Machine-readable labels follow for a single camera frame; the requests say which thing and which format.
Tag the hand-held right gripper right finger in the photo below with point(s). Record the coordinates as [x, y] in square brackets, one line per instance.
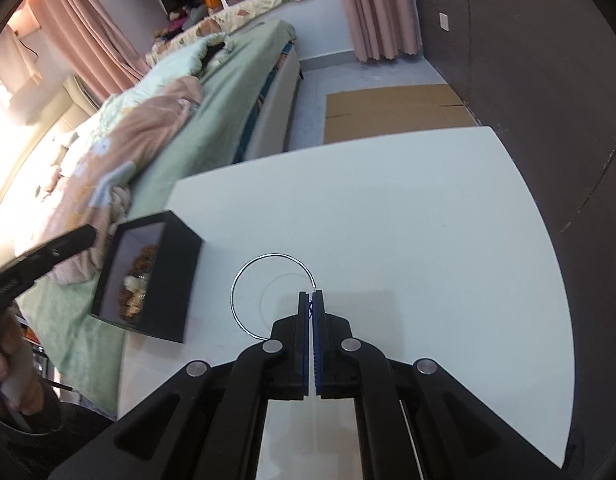
[322, 347]

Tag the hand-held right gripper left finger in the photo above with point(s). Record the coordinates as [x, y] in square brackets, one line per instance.
[302, 345]

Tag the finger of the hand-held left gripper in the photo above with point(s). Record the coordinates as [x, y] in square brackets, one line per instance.
[68, 241]

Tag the translucent white bangle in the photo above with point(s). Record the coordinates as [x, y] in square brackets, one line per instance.
[135, 283]

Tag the thin silver bangle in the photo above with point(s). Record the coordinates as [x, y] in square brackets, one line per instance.
[275, 255]

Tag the black jewelry box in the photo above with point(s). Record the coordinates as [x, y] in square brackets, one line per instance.
[180, 280]

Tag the person's left hand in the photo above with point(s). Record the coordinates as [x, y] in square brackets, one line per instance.
[23, 330]

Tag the beige padded headboard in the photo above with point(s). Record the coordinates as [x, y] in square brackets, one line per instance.
[38, 145]

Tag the pink blanket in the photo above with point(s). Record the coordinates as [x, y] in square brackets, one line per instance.
[148, 130]

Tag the bed with green sheet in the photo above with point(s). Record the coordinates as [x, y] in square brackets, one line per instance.
[223, 110]

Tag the pink curtain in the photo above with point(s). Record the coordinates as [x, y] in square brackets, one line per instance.
[380, 10]
[95, 30]

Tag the light green quilt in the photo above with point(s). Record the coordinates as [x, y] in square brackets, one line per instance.
[188, 60]

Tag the flat cardboard sheet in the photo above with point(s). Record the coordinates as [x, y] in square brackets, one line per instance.
[393, 112]

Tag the floral quilt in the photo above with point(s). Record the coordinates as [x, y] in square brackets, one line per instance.
[258, 7]

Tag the white wall socket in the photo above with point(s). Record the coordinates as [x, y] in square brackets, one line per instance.
[444, 21]

